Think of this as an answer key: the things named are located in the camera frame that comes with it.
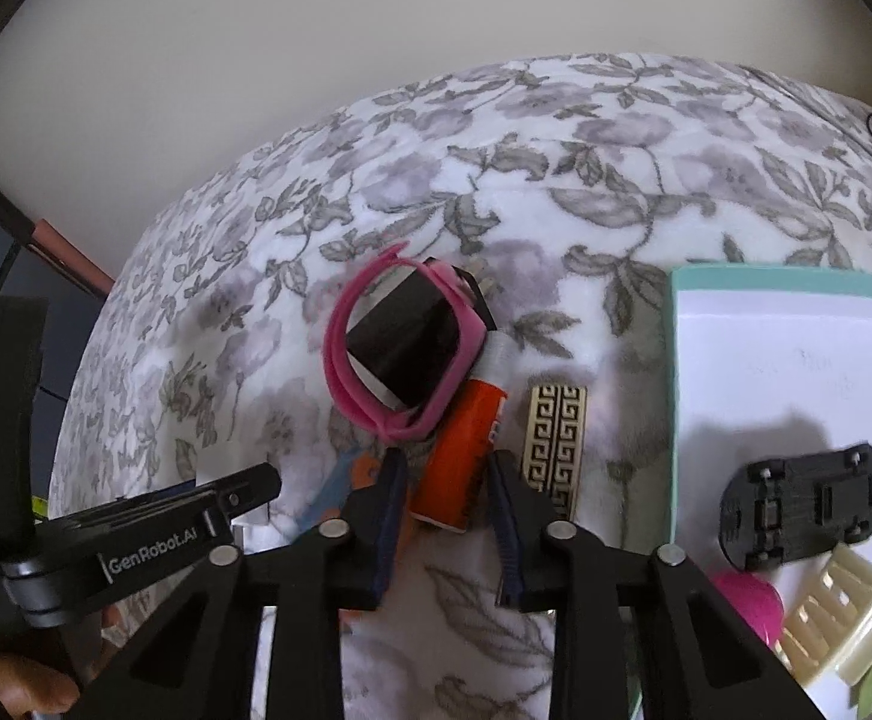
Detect orange glue bottle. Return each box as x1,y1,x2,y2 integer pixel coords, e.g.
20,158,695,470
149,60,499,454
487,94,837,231
410,334,516,535

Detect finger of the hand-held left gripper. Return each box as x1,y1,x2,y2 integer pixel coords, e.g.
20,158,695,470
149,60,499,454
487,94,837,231
207,463,283,524

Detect pink toy pup figure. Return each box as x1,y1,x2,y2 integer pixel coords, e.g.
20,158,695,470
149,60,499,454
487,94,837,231
709,570,786,646

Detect pink smartwatch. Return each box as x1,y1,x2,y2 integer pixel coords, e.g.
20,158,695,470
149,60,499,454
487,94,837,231
325,240,498,442

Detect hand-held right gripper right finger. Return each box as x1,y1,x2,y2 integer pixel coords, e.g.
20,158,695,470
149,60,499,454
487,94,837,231
487,450,831,720

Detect person's left hand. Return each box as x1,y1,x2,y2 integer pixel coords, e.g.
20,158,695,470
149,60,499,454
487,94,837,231
0,649,81,720

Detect orange and blue scissors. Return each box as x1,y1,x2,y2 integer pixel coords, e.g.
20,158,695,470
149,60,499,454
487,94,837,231
297,446,388,533

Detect white charger plug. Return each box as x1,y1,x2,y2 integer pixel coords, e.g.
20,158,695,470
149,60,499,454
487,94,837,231
230,499,276,548

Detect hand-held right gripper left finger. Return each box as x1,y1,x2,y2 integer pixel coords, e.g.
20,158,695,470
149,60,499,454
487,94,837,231
80,448,411,720

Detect floral blanket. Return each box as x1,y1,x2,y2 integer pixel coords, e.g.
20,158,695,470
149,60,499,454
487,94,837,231
46,52,872,720

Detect teal tray with white inside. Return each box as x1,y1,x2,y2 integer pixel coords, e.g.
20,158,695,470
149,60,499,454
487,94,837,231
664,262,872,720

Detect dark blue furniture panel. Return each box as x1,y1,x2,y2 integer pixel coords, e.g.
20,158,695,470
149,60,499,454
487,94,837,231
0,150,118,541

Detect cream hair claw clip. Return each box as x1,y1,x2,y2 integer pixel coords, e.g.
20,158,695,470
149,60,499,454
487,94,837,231
773,544,872,687

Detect black toy car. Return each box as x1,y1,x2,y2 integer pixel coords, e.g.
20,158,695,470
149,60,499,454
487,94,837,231
719,442,872,571

